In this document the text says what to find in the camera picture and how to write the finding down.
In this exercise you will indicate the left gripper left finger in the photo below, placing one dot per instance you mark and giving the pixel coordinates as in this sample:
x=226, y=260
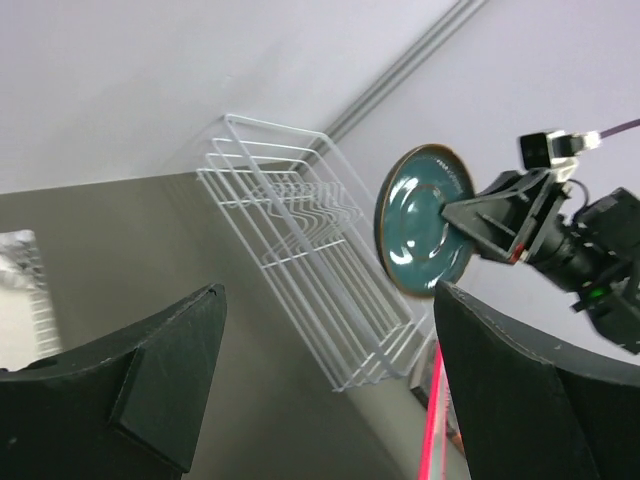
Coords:
x=129, y=405

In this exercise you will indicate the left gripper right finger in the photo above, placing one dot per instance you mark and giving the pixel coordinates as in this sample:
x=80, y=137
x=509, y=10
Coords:
x=531, y=406

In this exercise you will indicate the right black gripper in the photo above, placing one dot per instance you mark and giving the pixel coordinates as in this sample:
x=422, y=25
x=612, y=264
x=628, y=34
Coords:
x=509, y=220

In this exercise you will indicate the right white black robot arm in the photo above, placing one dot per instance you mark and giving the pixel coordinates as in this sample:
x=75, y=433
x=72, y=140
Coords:
x=594, y=255

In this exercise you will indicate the red framed whiteboard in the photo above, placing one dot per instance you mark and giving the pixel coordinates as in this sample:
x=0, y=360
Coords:
x=429, y=384

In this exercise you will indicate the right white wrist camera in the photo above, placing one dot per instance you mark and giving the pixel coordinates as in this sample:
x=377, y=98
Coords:
x=549, y=149

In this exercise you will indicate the aluminium frame rail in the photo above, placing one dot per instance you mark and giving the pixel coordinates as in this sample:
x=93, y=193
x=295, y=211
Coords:
x=454, y=18

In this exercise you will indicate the white wire dish rack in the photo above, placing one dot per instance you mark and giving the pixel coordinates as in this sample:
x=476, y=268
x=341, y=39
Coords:
x=304, y=216

